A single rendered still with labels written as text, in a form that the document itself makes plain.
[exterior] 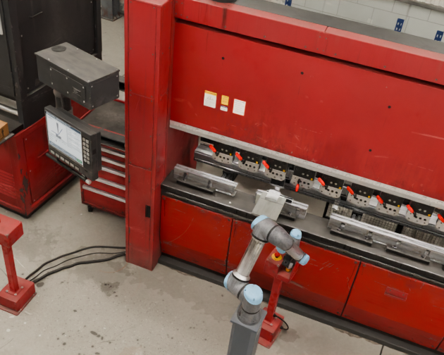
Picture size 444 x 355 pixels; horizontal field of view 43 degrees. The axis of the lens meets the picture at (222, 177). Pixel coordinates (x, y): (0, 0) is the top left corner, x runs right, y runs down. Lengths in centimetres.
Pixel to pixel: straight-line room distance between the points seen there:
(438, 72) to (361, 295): 178
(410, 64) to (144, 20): 159
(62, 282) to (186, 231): 109
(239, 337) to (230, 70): 170
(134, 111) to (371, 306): 223
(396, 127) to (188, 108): 140
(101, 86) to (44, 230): 211
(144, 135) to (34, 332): 168
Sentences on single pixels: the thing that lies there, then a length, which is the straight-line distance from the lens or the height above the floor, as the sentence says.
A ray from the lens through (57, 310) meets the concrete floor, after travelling 463.
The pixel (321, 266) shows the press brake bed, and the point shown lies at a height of 59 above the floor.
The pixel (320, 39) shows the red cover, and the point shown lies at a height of 225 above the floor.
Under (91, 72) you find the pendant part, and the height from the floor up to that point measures 195.
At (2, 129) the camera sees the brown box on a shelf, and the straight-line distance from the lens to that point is 462.
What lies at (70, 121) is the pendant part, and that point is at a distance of 368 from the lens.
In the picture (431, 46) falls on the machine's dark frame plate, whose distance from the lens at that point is 357.
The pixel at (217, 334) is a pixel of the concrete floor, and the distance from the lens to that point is 447.
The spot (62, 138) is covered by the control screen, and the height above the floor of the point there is 144.
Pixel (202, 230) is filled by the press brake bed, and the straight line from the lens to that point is 443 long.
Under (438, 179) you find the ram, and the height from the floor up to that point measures 154.
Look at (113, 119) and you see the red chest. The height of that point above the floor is 98.
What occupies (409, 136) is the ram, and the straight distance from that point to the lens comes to 365.
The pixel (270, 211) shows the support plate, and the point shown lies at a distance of 399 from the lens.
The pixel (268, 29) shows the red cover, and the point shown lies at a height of 223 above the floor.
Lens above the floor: 357
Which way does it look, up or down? 38 degrees down
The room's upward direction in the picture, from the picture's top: 7 degrees clockwise
